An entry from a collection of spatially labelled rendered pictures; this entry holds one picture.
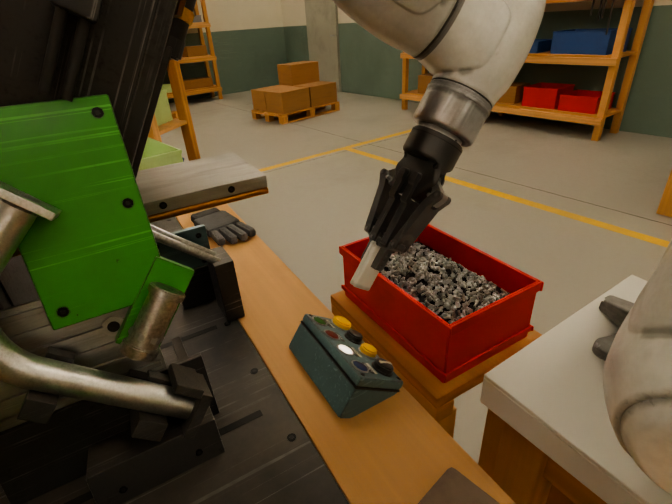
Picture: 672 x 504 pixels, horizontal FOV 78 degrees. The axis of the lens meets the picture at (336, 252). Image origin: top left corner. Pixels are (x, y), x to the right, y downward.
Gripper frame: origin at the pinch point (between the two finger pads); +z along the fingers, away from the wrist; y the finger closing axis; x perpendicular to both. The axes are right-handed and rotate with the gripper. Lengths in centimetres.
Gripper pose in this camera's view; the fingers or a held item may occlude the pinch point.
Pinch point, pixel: (370, 266)
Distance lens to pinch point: 59.7
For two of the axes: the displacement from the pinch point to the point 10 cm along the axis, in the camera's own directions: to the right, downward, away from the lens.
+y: -5.0, -4.0, 7.7
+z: -4.5, 8.8, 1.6
